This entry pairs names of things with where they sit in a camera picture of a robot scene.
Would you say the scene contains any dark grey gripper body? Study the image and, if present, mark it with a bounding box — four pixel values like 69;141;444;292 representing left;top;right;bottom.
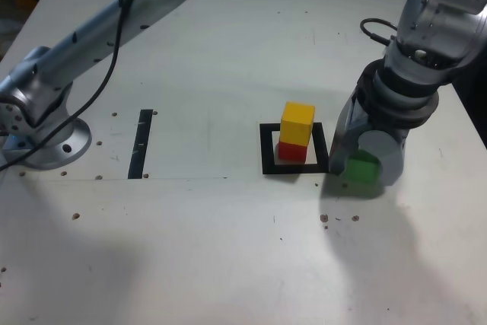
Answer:
370;122;411;148

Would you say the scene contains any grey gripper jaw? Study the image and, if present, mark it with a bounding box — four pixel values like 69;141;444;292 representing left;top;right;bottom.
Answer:
328;90;373;177
358;129;405;186

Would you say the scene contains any green cube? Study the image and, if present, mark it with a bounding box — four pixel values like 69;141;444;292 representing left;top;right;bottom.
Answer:
342;149;381;183

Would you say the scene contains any yellow cube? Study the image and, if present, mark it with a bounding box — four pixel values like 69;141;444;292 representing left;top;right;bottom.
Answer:
280;101;316;147

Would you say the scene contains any red cube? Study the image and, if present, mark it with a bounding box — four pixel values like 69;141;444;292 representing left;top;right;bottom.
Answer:
277;141;308;162

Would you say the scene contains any black tape square outline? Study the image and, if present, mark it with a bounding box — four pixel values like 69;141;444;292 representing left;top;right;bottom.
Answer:
259;122;332;177

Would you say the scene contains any black tape strip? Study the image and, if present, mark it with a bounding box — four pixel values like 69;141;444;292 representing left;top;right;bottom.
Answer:
127;109;153;180

